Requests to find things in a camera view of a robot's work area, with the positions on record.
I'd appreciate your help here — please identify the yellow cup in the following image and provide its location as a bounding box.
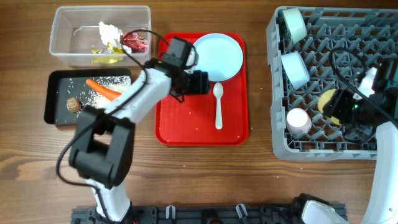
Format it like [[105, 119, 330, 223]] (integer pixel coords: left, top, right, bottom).
[[317, 89, 341, 126]]

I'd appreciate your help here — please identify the pink cup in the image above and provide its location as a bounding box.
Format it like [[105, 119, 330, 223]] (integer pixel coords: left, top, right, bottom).
[[286, 108, 312, 134]]

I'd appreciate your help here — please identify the light blue bowl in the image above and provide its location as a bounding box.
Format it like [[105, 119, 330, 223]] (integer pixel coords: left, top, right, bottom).
[[281, 52, 310, 89]]

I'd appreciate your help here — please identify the red foil wrapper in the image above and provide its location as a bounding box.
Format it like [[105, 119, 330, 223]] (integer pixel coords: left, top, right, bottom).
[[121, 32, 148, 52]]

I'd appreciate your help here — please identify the orange carrot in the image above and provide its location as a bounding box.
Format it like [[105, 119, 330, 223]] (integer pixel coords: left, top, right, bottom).
[[86, 79, 121, 101]]

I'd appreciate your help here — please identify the yellow foil wrapper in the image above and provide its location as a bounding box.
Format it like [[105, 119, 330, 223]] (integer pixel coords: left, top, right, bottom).
[[91, 44, 124, 64]]

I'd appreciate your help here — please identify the green bowl with rice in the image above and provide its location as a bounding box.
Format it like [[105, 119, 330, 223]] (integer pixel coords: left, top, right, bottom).
[[282, 8, 307, 44]]

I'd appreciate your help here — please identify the white tissue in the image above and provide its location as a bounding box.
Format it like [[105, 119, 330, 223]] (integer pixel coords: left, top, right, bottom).
[[99, 22, 132, 54]]

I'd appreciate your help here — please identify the brown round food piece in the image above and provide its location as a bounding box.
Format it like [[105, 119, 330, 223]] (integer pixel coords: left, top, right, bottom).
[[67, 98, 81, 113]]

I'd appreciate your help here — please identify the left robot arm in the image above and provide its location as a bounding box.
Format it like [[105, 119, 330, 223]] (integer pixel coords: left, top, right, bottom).
[[63, 37, 210, 223]]

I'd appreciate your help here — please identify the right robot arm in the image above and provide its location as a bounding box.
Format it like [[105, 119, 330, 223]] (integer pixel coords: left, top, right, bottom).
[[318, 58, 397, 223]]

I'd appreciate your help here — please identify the grey dishwasher rack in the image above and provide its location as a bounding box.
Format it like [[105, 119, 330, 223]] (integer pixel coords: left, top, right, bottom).
[[266, 7, 397, 161]]

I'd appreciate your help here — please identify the white plastic spoon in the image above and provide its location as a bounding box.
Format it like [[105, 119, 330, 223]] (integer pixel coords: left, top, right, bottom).
[[213, 82, 224, 129]]

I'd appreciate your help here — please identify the red serving tray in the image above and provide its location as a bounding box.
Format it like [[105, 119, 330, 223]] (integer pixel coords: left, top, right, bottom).
[[154, 32, 249, 147]]

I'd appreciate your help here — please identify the light blue plate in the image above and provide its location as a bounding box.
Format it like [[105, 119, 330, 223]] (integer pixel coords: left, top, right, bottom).
[[189, 33, 244, 82]]

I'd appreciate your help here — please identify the clear plastic bin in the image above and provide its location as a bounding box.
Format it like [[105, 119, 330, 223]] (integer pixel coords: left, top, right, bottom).
[[49, 5, 152, 67]]

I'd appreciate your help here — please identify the black plastic tray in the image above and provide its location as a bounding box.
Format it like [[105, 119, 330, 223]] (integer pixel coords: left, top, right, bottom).
[[44, 68, 132, 126]]

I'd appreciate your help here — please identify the left black cable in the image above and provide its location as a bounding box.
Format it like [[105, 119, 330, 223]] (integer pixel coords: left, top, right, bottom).
[[55, 29, 172, 224]]

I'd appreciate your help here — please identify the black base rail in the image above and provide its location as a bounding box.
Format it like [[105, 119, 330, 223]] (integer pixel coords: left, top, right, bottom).
[[70, 203, 348, 224]]

